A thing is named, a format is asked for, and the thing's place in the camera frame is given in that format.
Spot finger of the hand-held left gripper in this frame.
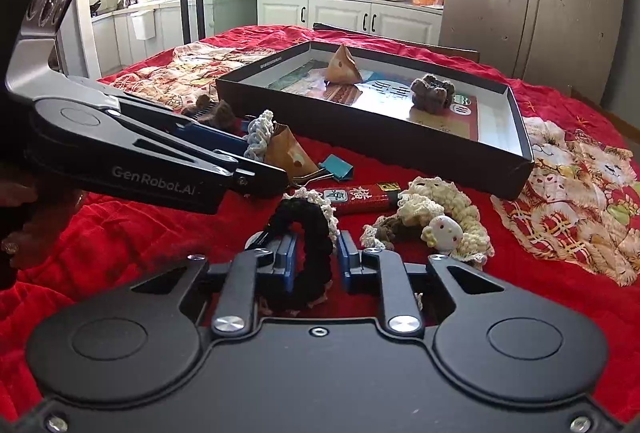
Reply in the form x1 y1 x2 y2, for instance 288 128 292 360
110 96 251 160
132 137 290 200

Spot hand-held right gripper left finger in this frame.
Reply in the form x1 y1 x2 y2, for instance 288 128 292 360
127 233 301 336

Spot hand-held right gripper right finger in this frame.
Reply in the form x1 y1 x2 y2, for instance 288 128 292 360
339 231 518 335

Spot brown pyramid sachet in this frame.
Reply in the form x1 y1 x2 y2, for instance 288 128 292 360
264 123 318 178
325 44 365 84

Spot black scrunchie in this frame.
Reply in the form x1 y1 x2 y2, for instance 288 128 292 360
270 200 337 314

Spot grey white crochet scrunchie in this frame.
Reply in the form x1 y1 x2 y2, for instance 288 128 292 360
243 109 276 160

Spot black shallow cardboard box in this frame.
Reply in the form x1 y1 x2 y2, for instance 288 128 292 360
216 40 535 201

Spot cream crochet doll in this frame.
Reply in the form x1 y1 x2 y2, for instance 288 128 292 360
395 177 496 270

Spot person's left hand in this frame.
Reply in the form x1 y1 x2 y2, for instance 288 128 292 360
0 182 87 270

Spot dark brown fuzzy scrunchie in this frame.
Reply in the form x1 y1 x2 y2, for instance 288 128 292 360
181 94 236 130

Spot small brown lace scrunchie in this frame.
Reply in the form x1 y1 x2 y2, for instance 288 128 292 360
360 215 421 250

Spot red labelled tube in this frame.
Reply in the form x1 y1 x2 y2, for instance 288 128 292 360
307 182 401 214

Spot floral print patchwork cloth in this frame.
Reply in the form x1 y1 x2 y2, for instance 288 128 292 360
107 40 281 111

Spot teal binder clip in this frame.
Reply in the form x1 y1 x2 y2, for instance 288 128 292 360
290 154 355 186

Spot white cartoon hair clip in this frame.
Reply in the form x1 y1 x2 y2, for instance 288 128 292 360
421 214 463 250

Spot red blanket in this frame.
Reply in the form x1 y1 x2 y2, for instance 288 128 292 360
0 24 640 414

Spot white kitchen counter unit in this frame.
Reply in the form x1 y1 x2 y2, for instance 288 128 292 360
90 0 201 76

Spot pale green cabinet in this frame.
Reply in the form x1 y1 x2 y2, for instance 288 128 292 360
212 0 258 37

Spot white hanging bin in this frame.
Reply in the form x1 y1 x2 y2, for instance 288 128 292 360
131 10 156 42

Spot white kitchen cabinet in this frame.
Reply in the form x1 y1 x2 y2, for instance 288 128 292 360
256 0 443 46

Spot dark wooden chair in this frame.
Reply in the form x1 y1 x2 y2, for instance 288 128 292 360
312 23 481 64

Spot cat print patchwork cloth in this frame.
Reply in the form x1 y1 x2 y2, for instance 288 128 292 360
490 115 640 288

